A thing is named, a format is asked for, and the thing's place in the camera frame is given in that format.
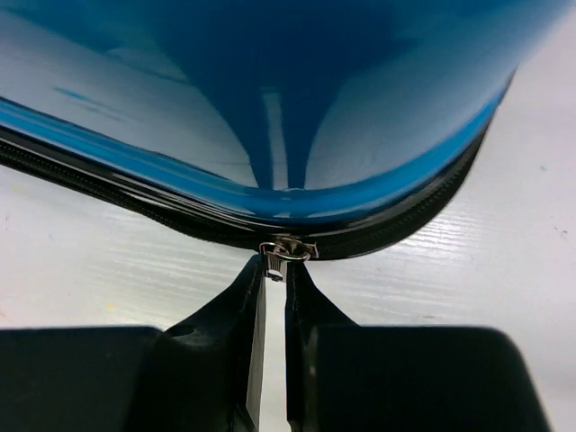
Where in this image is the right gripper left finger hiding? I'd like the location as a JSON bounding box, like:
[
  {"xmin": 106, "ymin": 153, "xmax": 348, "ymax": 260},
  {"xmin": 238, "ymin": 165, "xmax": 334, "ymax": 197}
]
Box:
[{"xmin": 1, "ymin": 256, "xmax": 266, "ymax": 431}]

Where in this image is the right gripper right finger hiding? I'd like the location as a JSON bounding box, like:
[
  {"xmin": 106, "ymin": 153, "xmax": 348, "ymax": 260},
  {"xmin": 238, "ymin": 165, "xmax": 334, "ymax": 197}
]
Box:
[{"xmin": 285, "ymin": 264, "xmax": 550, "ymax": 431}]

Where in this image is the blue hard-shell suitcase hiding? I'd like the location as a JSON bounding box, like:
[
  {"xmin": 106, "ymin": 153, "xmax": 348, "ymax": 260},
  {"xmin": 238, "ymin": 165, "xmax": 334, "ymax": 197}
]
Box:
[{"xmin": 1, "ymin": 1, "xmax": 572, "ymax": 262}]

